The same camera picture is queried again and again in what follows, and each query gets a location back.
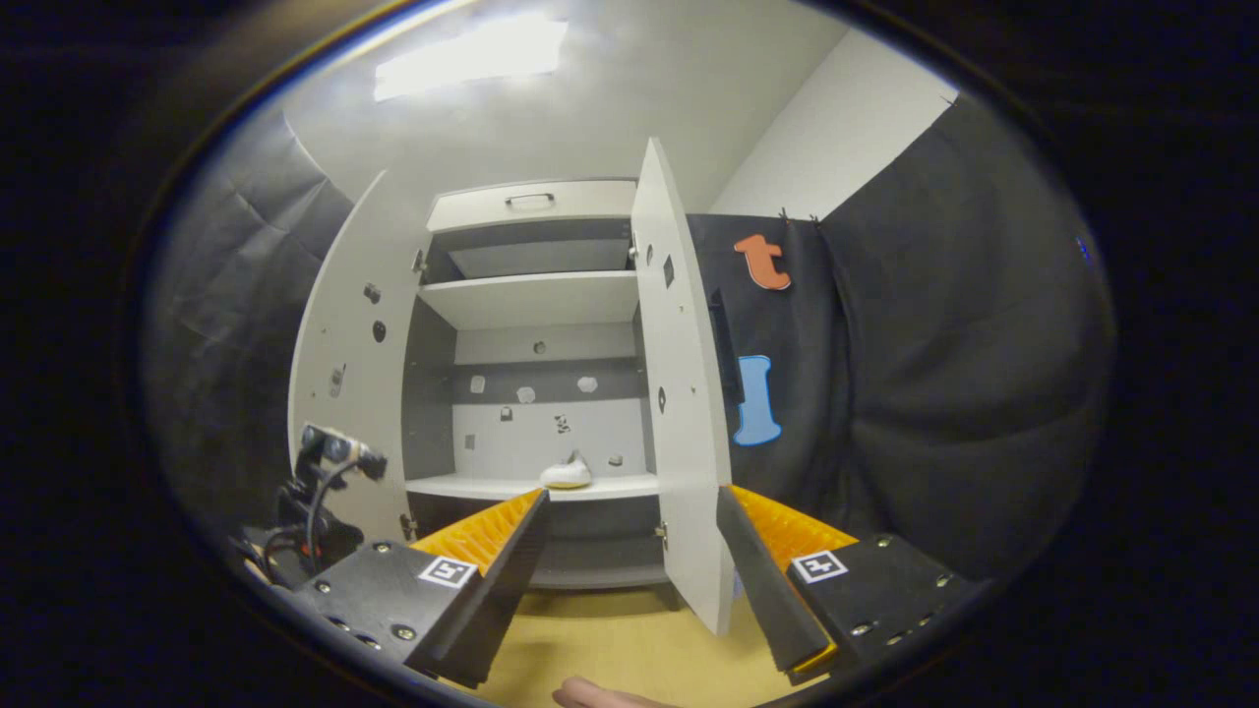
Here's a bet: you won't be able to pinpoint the black backdrop cloth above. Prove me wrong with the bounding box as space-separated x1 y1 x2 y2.
686 93 1117 581
148 108 355 561

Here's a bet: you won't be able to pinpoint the white shoe cabinet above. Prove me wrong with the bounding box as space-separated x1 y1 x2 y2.
287 138 739 637

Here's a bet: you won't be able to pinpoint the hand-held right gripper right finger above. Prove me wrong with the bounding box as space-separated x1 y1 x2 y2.
715 484 985 686

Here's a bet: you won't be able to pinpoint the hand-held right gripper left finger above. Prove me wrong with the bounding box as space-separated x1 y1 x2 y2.
293 487 552 689

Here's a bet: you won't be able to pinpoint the white shoe red blue stripes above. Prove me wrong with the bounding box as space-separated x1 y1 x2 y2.
539 449 594 490

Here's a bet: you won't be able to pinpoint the left hand-held gripper cable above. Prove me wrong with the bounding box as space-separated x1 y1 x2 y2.
254 458 357 581

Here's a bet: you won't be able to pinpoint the white shoe cabinet door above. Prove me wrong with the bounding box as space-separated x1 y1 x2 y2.
629 138 739 637
287 169 434 547

